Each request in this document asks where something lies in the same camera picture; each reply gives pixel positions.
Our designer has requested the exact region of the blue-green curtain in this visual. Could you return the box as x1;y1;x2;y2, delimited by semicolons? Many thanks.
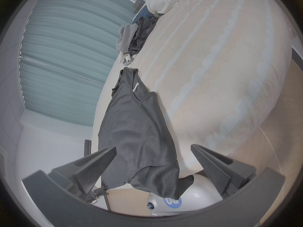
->
19;0;140;81
20;58;104;127

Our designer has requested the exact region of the black T-shirt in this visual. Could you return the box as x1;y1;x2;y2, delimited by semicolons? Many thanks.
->
98;66;194;199

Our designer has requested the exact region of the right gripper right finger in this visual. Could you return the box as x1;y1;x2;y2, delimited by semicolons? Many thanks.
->
190;145;256;196

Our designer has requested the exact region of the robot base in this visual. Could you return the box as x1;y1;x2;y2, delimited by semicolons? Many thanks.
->
147;174;224;219

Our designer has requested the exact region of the bed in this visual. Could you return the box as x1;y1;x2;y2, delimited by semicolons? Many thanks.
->
91;0;303;189

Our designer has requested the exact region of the pile of clothes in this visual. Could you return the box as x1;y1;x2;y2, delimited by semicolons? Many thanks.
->
115;0;179;64

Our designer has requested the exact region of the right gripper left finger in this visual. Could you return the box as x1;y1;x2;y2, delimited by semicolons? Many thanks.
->
48;146;117;194

